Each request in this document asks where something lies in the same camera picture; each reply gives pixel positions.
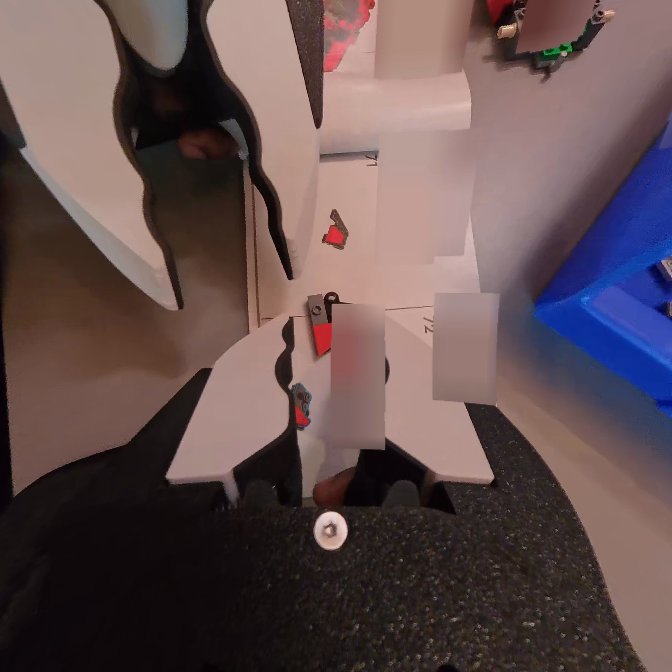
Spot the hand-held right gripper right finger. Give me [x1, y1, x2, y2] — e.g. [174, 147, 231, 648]
[358, 314, 496, 485]

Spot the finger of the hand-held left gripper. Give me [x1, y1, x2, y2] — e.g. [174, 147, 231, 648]
[201, 0, 322, 281]
[0, 0, 184, 312]

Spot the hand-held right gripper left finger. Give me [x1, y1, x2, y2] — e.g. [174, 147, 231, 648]
[166, 316, 302, 485]

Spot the black and red brick assembly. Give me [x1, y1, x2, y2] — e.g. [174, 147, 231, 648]
[307, 291, 342, 359]

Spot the white building instruction booklet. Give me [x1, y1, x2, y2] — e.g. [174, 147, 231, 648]
[246, 0, 481, 468]

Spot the red brick-built toy car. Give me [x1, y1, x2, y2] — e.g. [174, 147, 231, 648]
[485, 0, 616, 79]

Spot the blue bin with divider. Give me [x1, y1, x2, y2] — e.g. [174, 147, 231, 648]
[534, 113, 672, 418]

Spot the pile of loose toy bricks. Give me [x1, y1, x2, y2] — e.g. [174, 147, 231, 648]
[653, 257, 672, 318]

